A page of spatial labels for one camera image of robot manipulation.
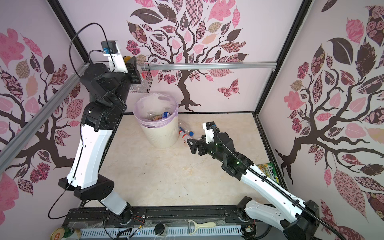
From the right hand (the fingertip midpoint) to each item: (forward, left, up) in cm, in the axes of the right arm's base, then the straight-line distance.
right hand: (195, 137), depth 69 cm
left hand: (+13, +23, +31) cm, 41 cm away
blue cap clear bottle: (+27, +9, -26) cm, 39 cm away
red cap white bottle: (+20, +7, -27) cm, 34 cm away
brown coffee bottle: (+25, +25, -12) cm, 37 cm away
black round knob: (-34, +16, -19) cm, 43 cm away
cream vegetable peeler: (-32, -6, -29) cm, 43 cm away
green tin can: (-35, +55, -18) cm, 68 cm away
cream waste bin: (+11, +18, -15) cm, 26 cm away
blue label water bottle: (+26, +19, -11) cm, 34 cm away
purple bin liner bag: (+32, +25, -6) cm, 41 cm away
